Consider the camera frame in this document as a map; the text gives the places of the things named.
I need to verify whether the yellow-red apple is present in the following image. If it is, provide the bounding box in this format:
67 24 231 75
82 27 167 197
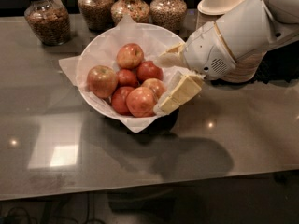
116 43 144 70
142 78 166 98
87 65 118 99

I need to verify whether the red apple bottom left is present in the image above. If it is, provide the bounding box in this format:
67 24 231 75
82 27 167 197
111 86 134 115

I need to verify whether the glass cereal jar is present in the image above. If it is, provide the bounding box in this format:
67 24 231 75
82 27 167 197
24 0 71 46
149 0 187 33
78 0 115 31
111 0 150 24

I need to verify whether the white bowl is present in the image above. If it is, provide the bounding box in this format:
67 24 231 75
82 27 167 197
75 22 198 120

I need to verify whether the small red apple middle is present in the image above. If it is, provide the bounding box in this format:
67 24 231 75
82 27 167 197
117 69 139 88

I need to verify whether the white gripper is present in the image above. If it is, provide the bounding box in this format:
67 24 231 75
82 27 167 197
153 21 236 116

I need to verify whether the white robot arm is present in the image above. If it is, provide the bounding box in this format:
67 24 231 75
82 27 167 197
154 0 299 116

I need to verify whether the yellow-red apple top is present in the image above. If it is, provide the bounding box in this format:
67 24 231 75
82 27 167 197
116 43 144 70

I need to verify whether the white paper liner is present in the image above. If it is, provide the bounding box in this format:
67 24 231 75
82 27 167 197
58 14 198 134

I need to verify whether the orange-red apple front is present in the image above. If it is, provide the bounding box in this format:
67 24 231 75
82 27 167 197
126 87 157 118

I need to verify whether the red apple centre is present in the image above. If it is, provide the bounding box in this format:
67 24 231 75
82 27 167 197
136 61 164 83

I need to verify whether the glass cereal jar far left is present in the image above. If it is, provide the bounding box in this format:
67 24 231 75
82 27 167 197
24 0 71 46

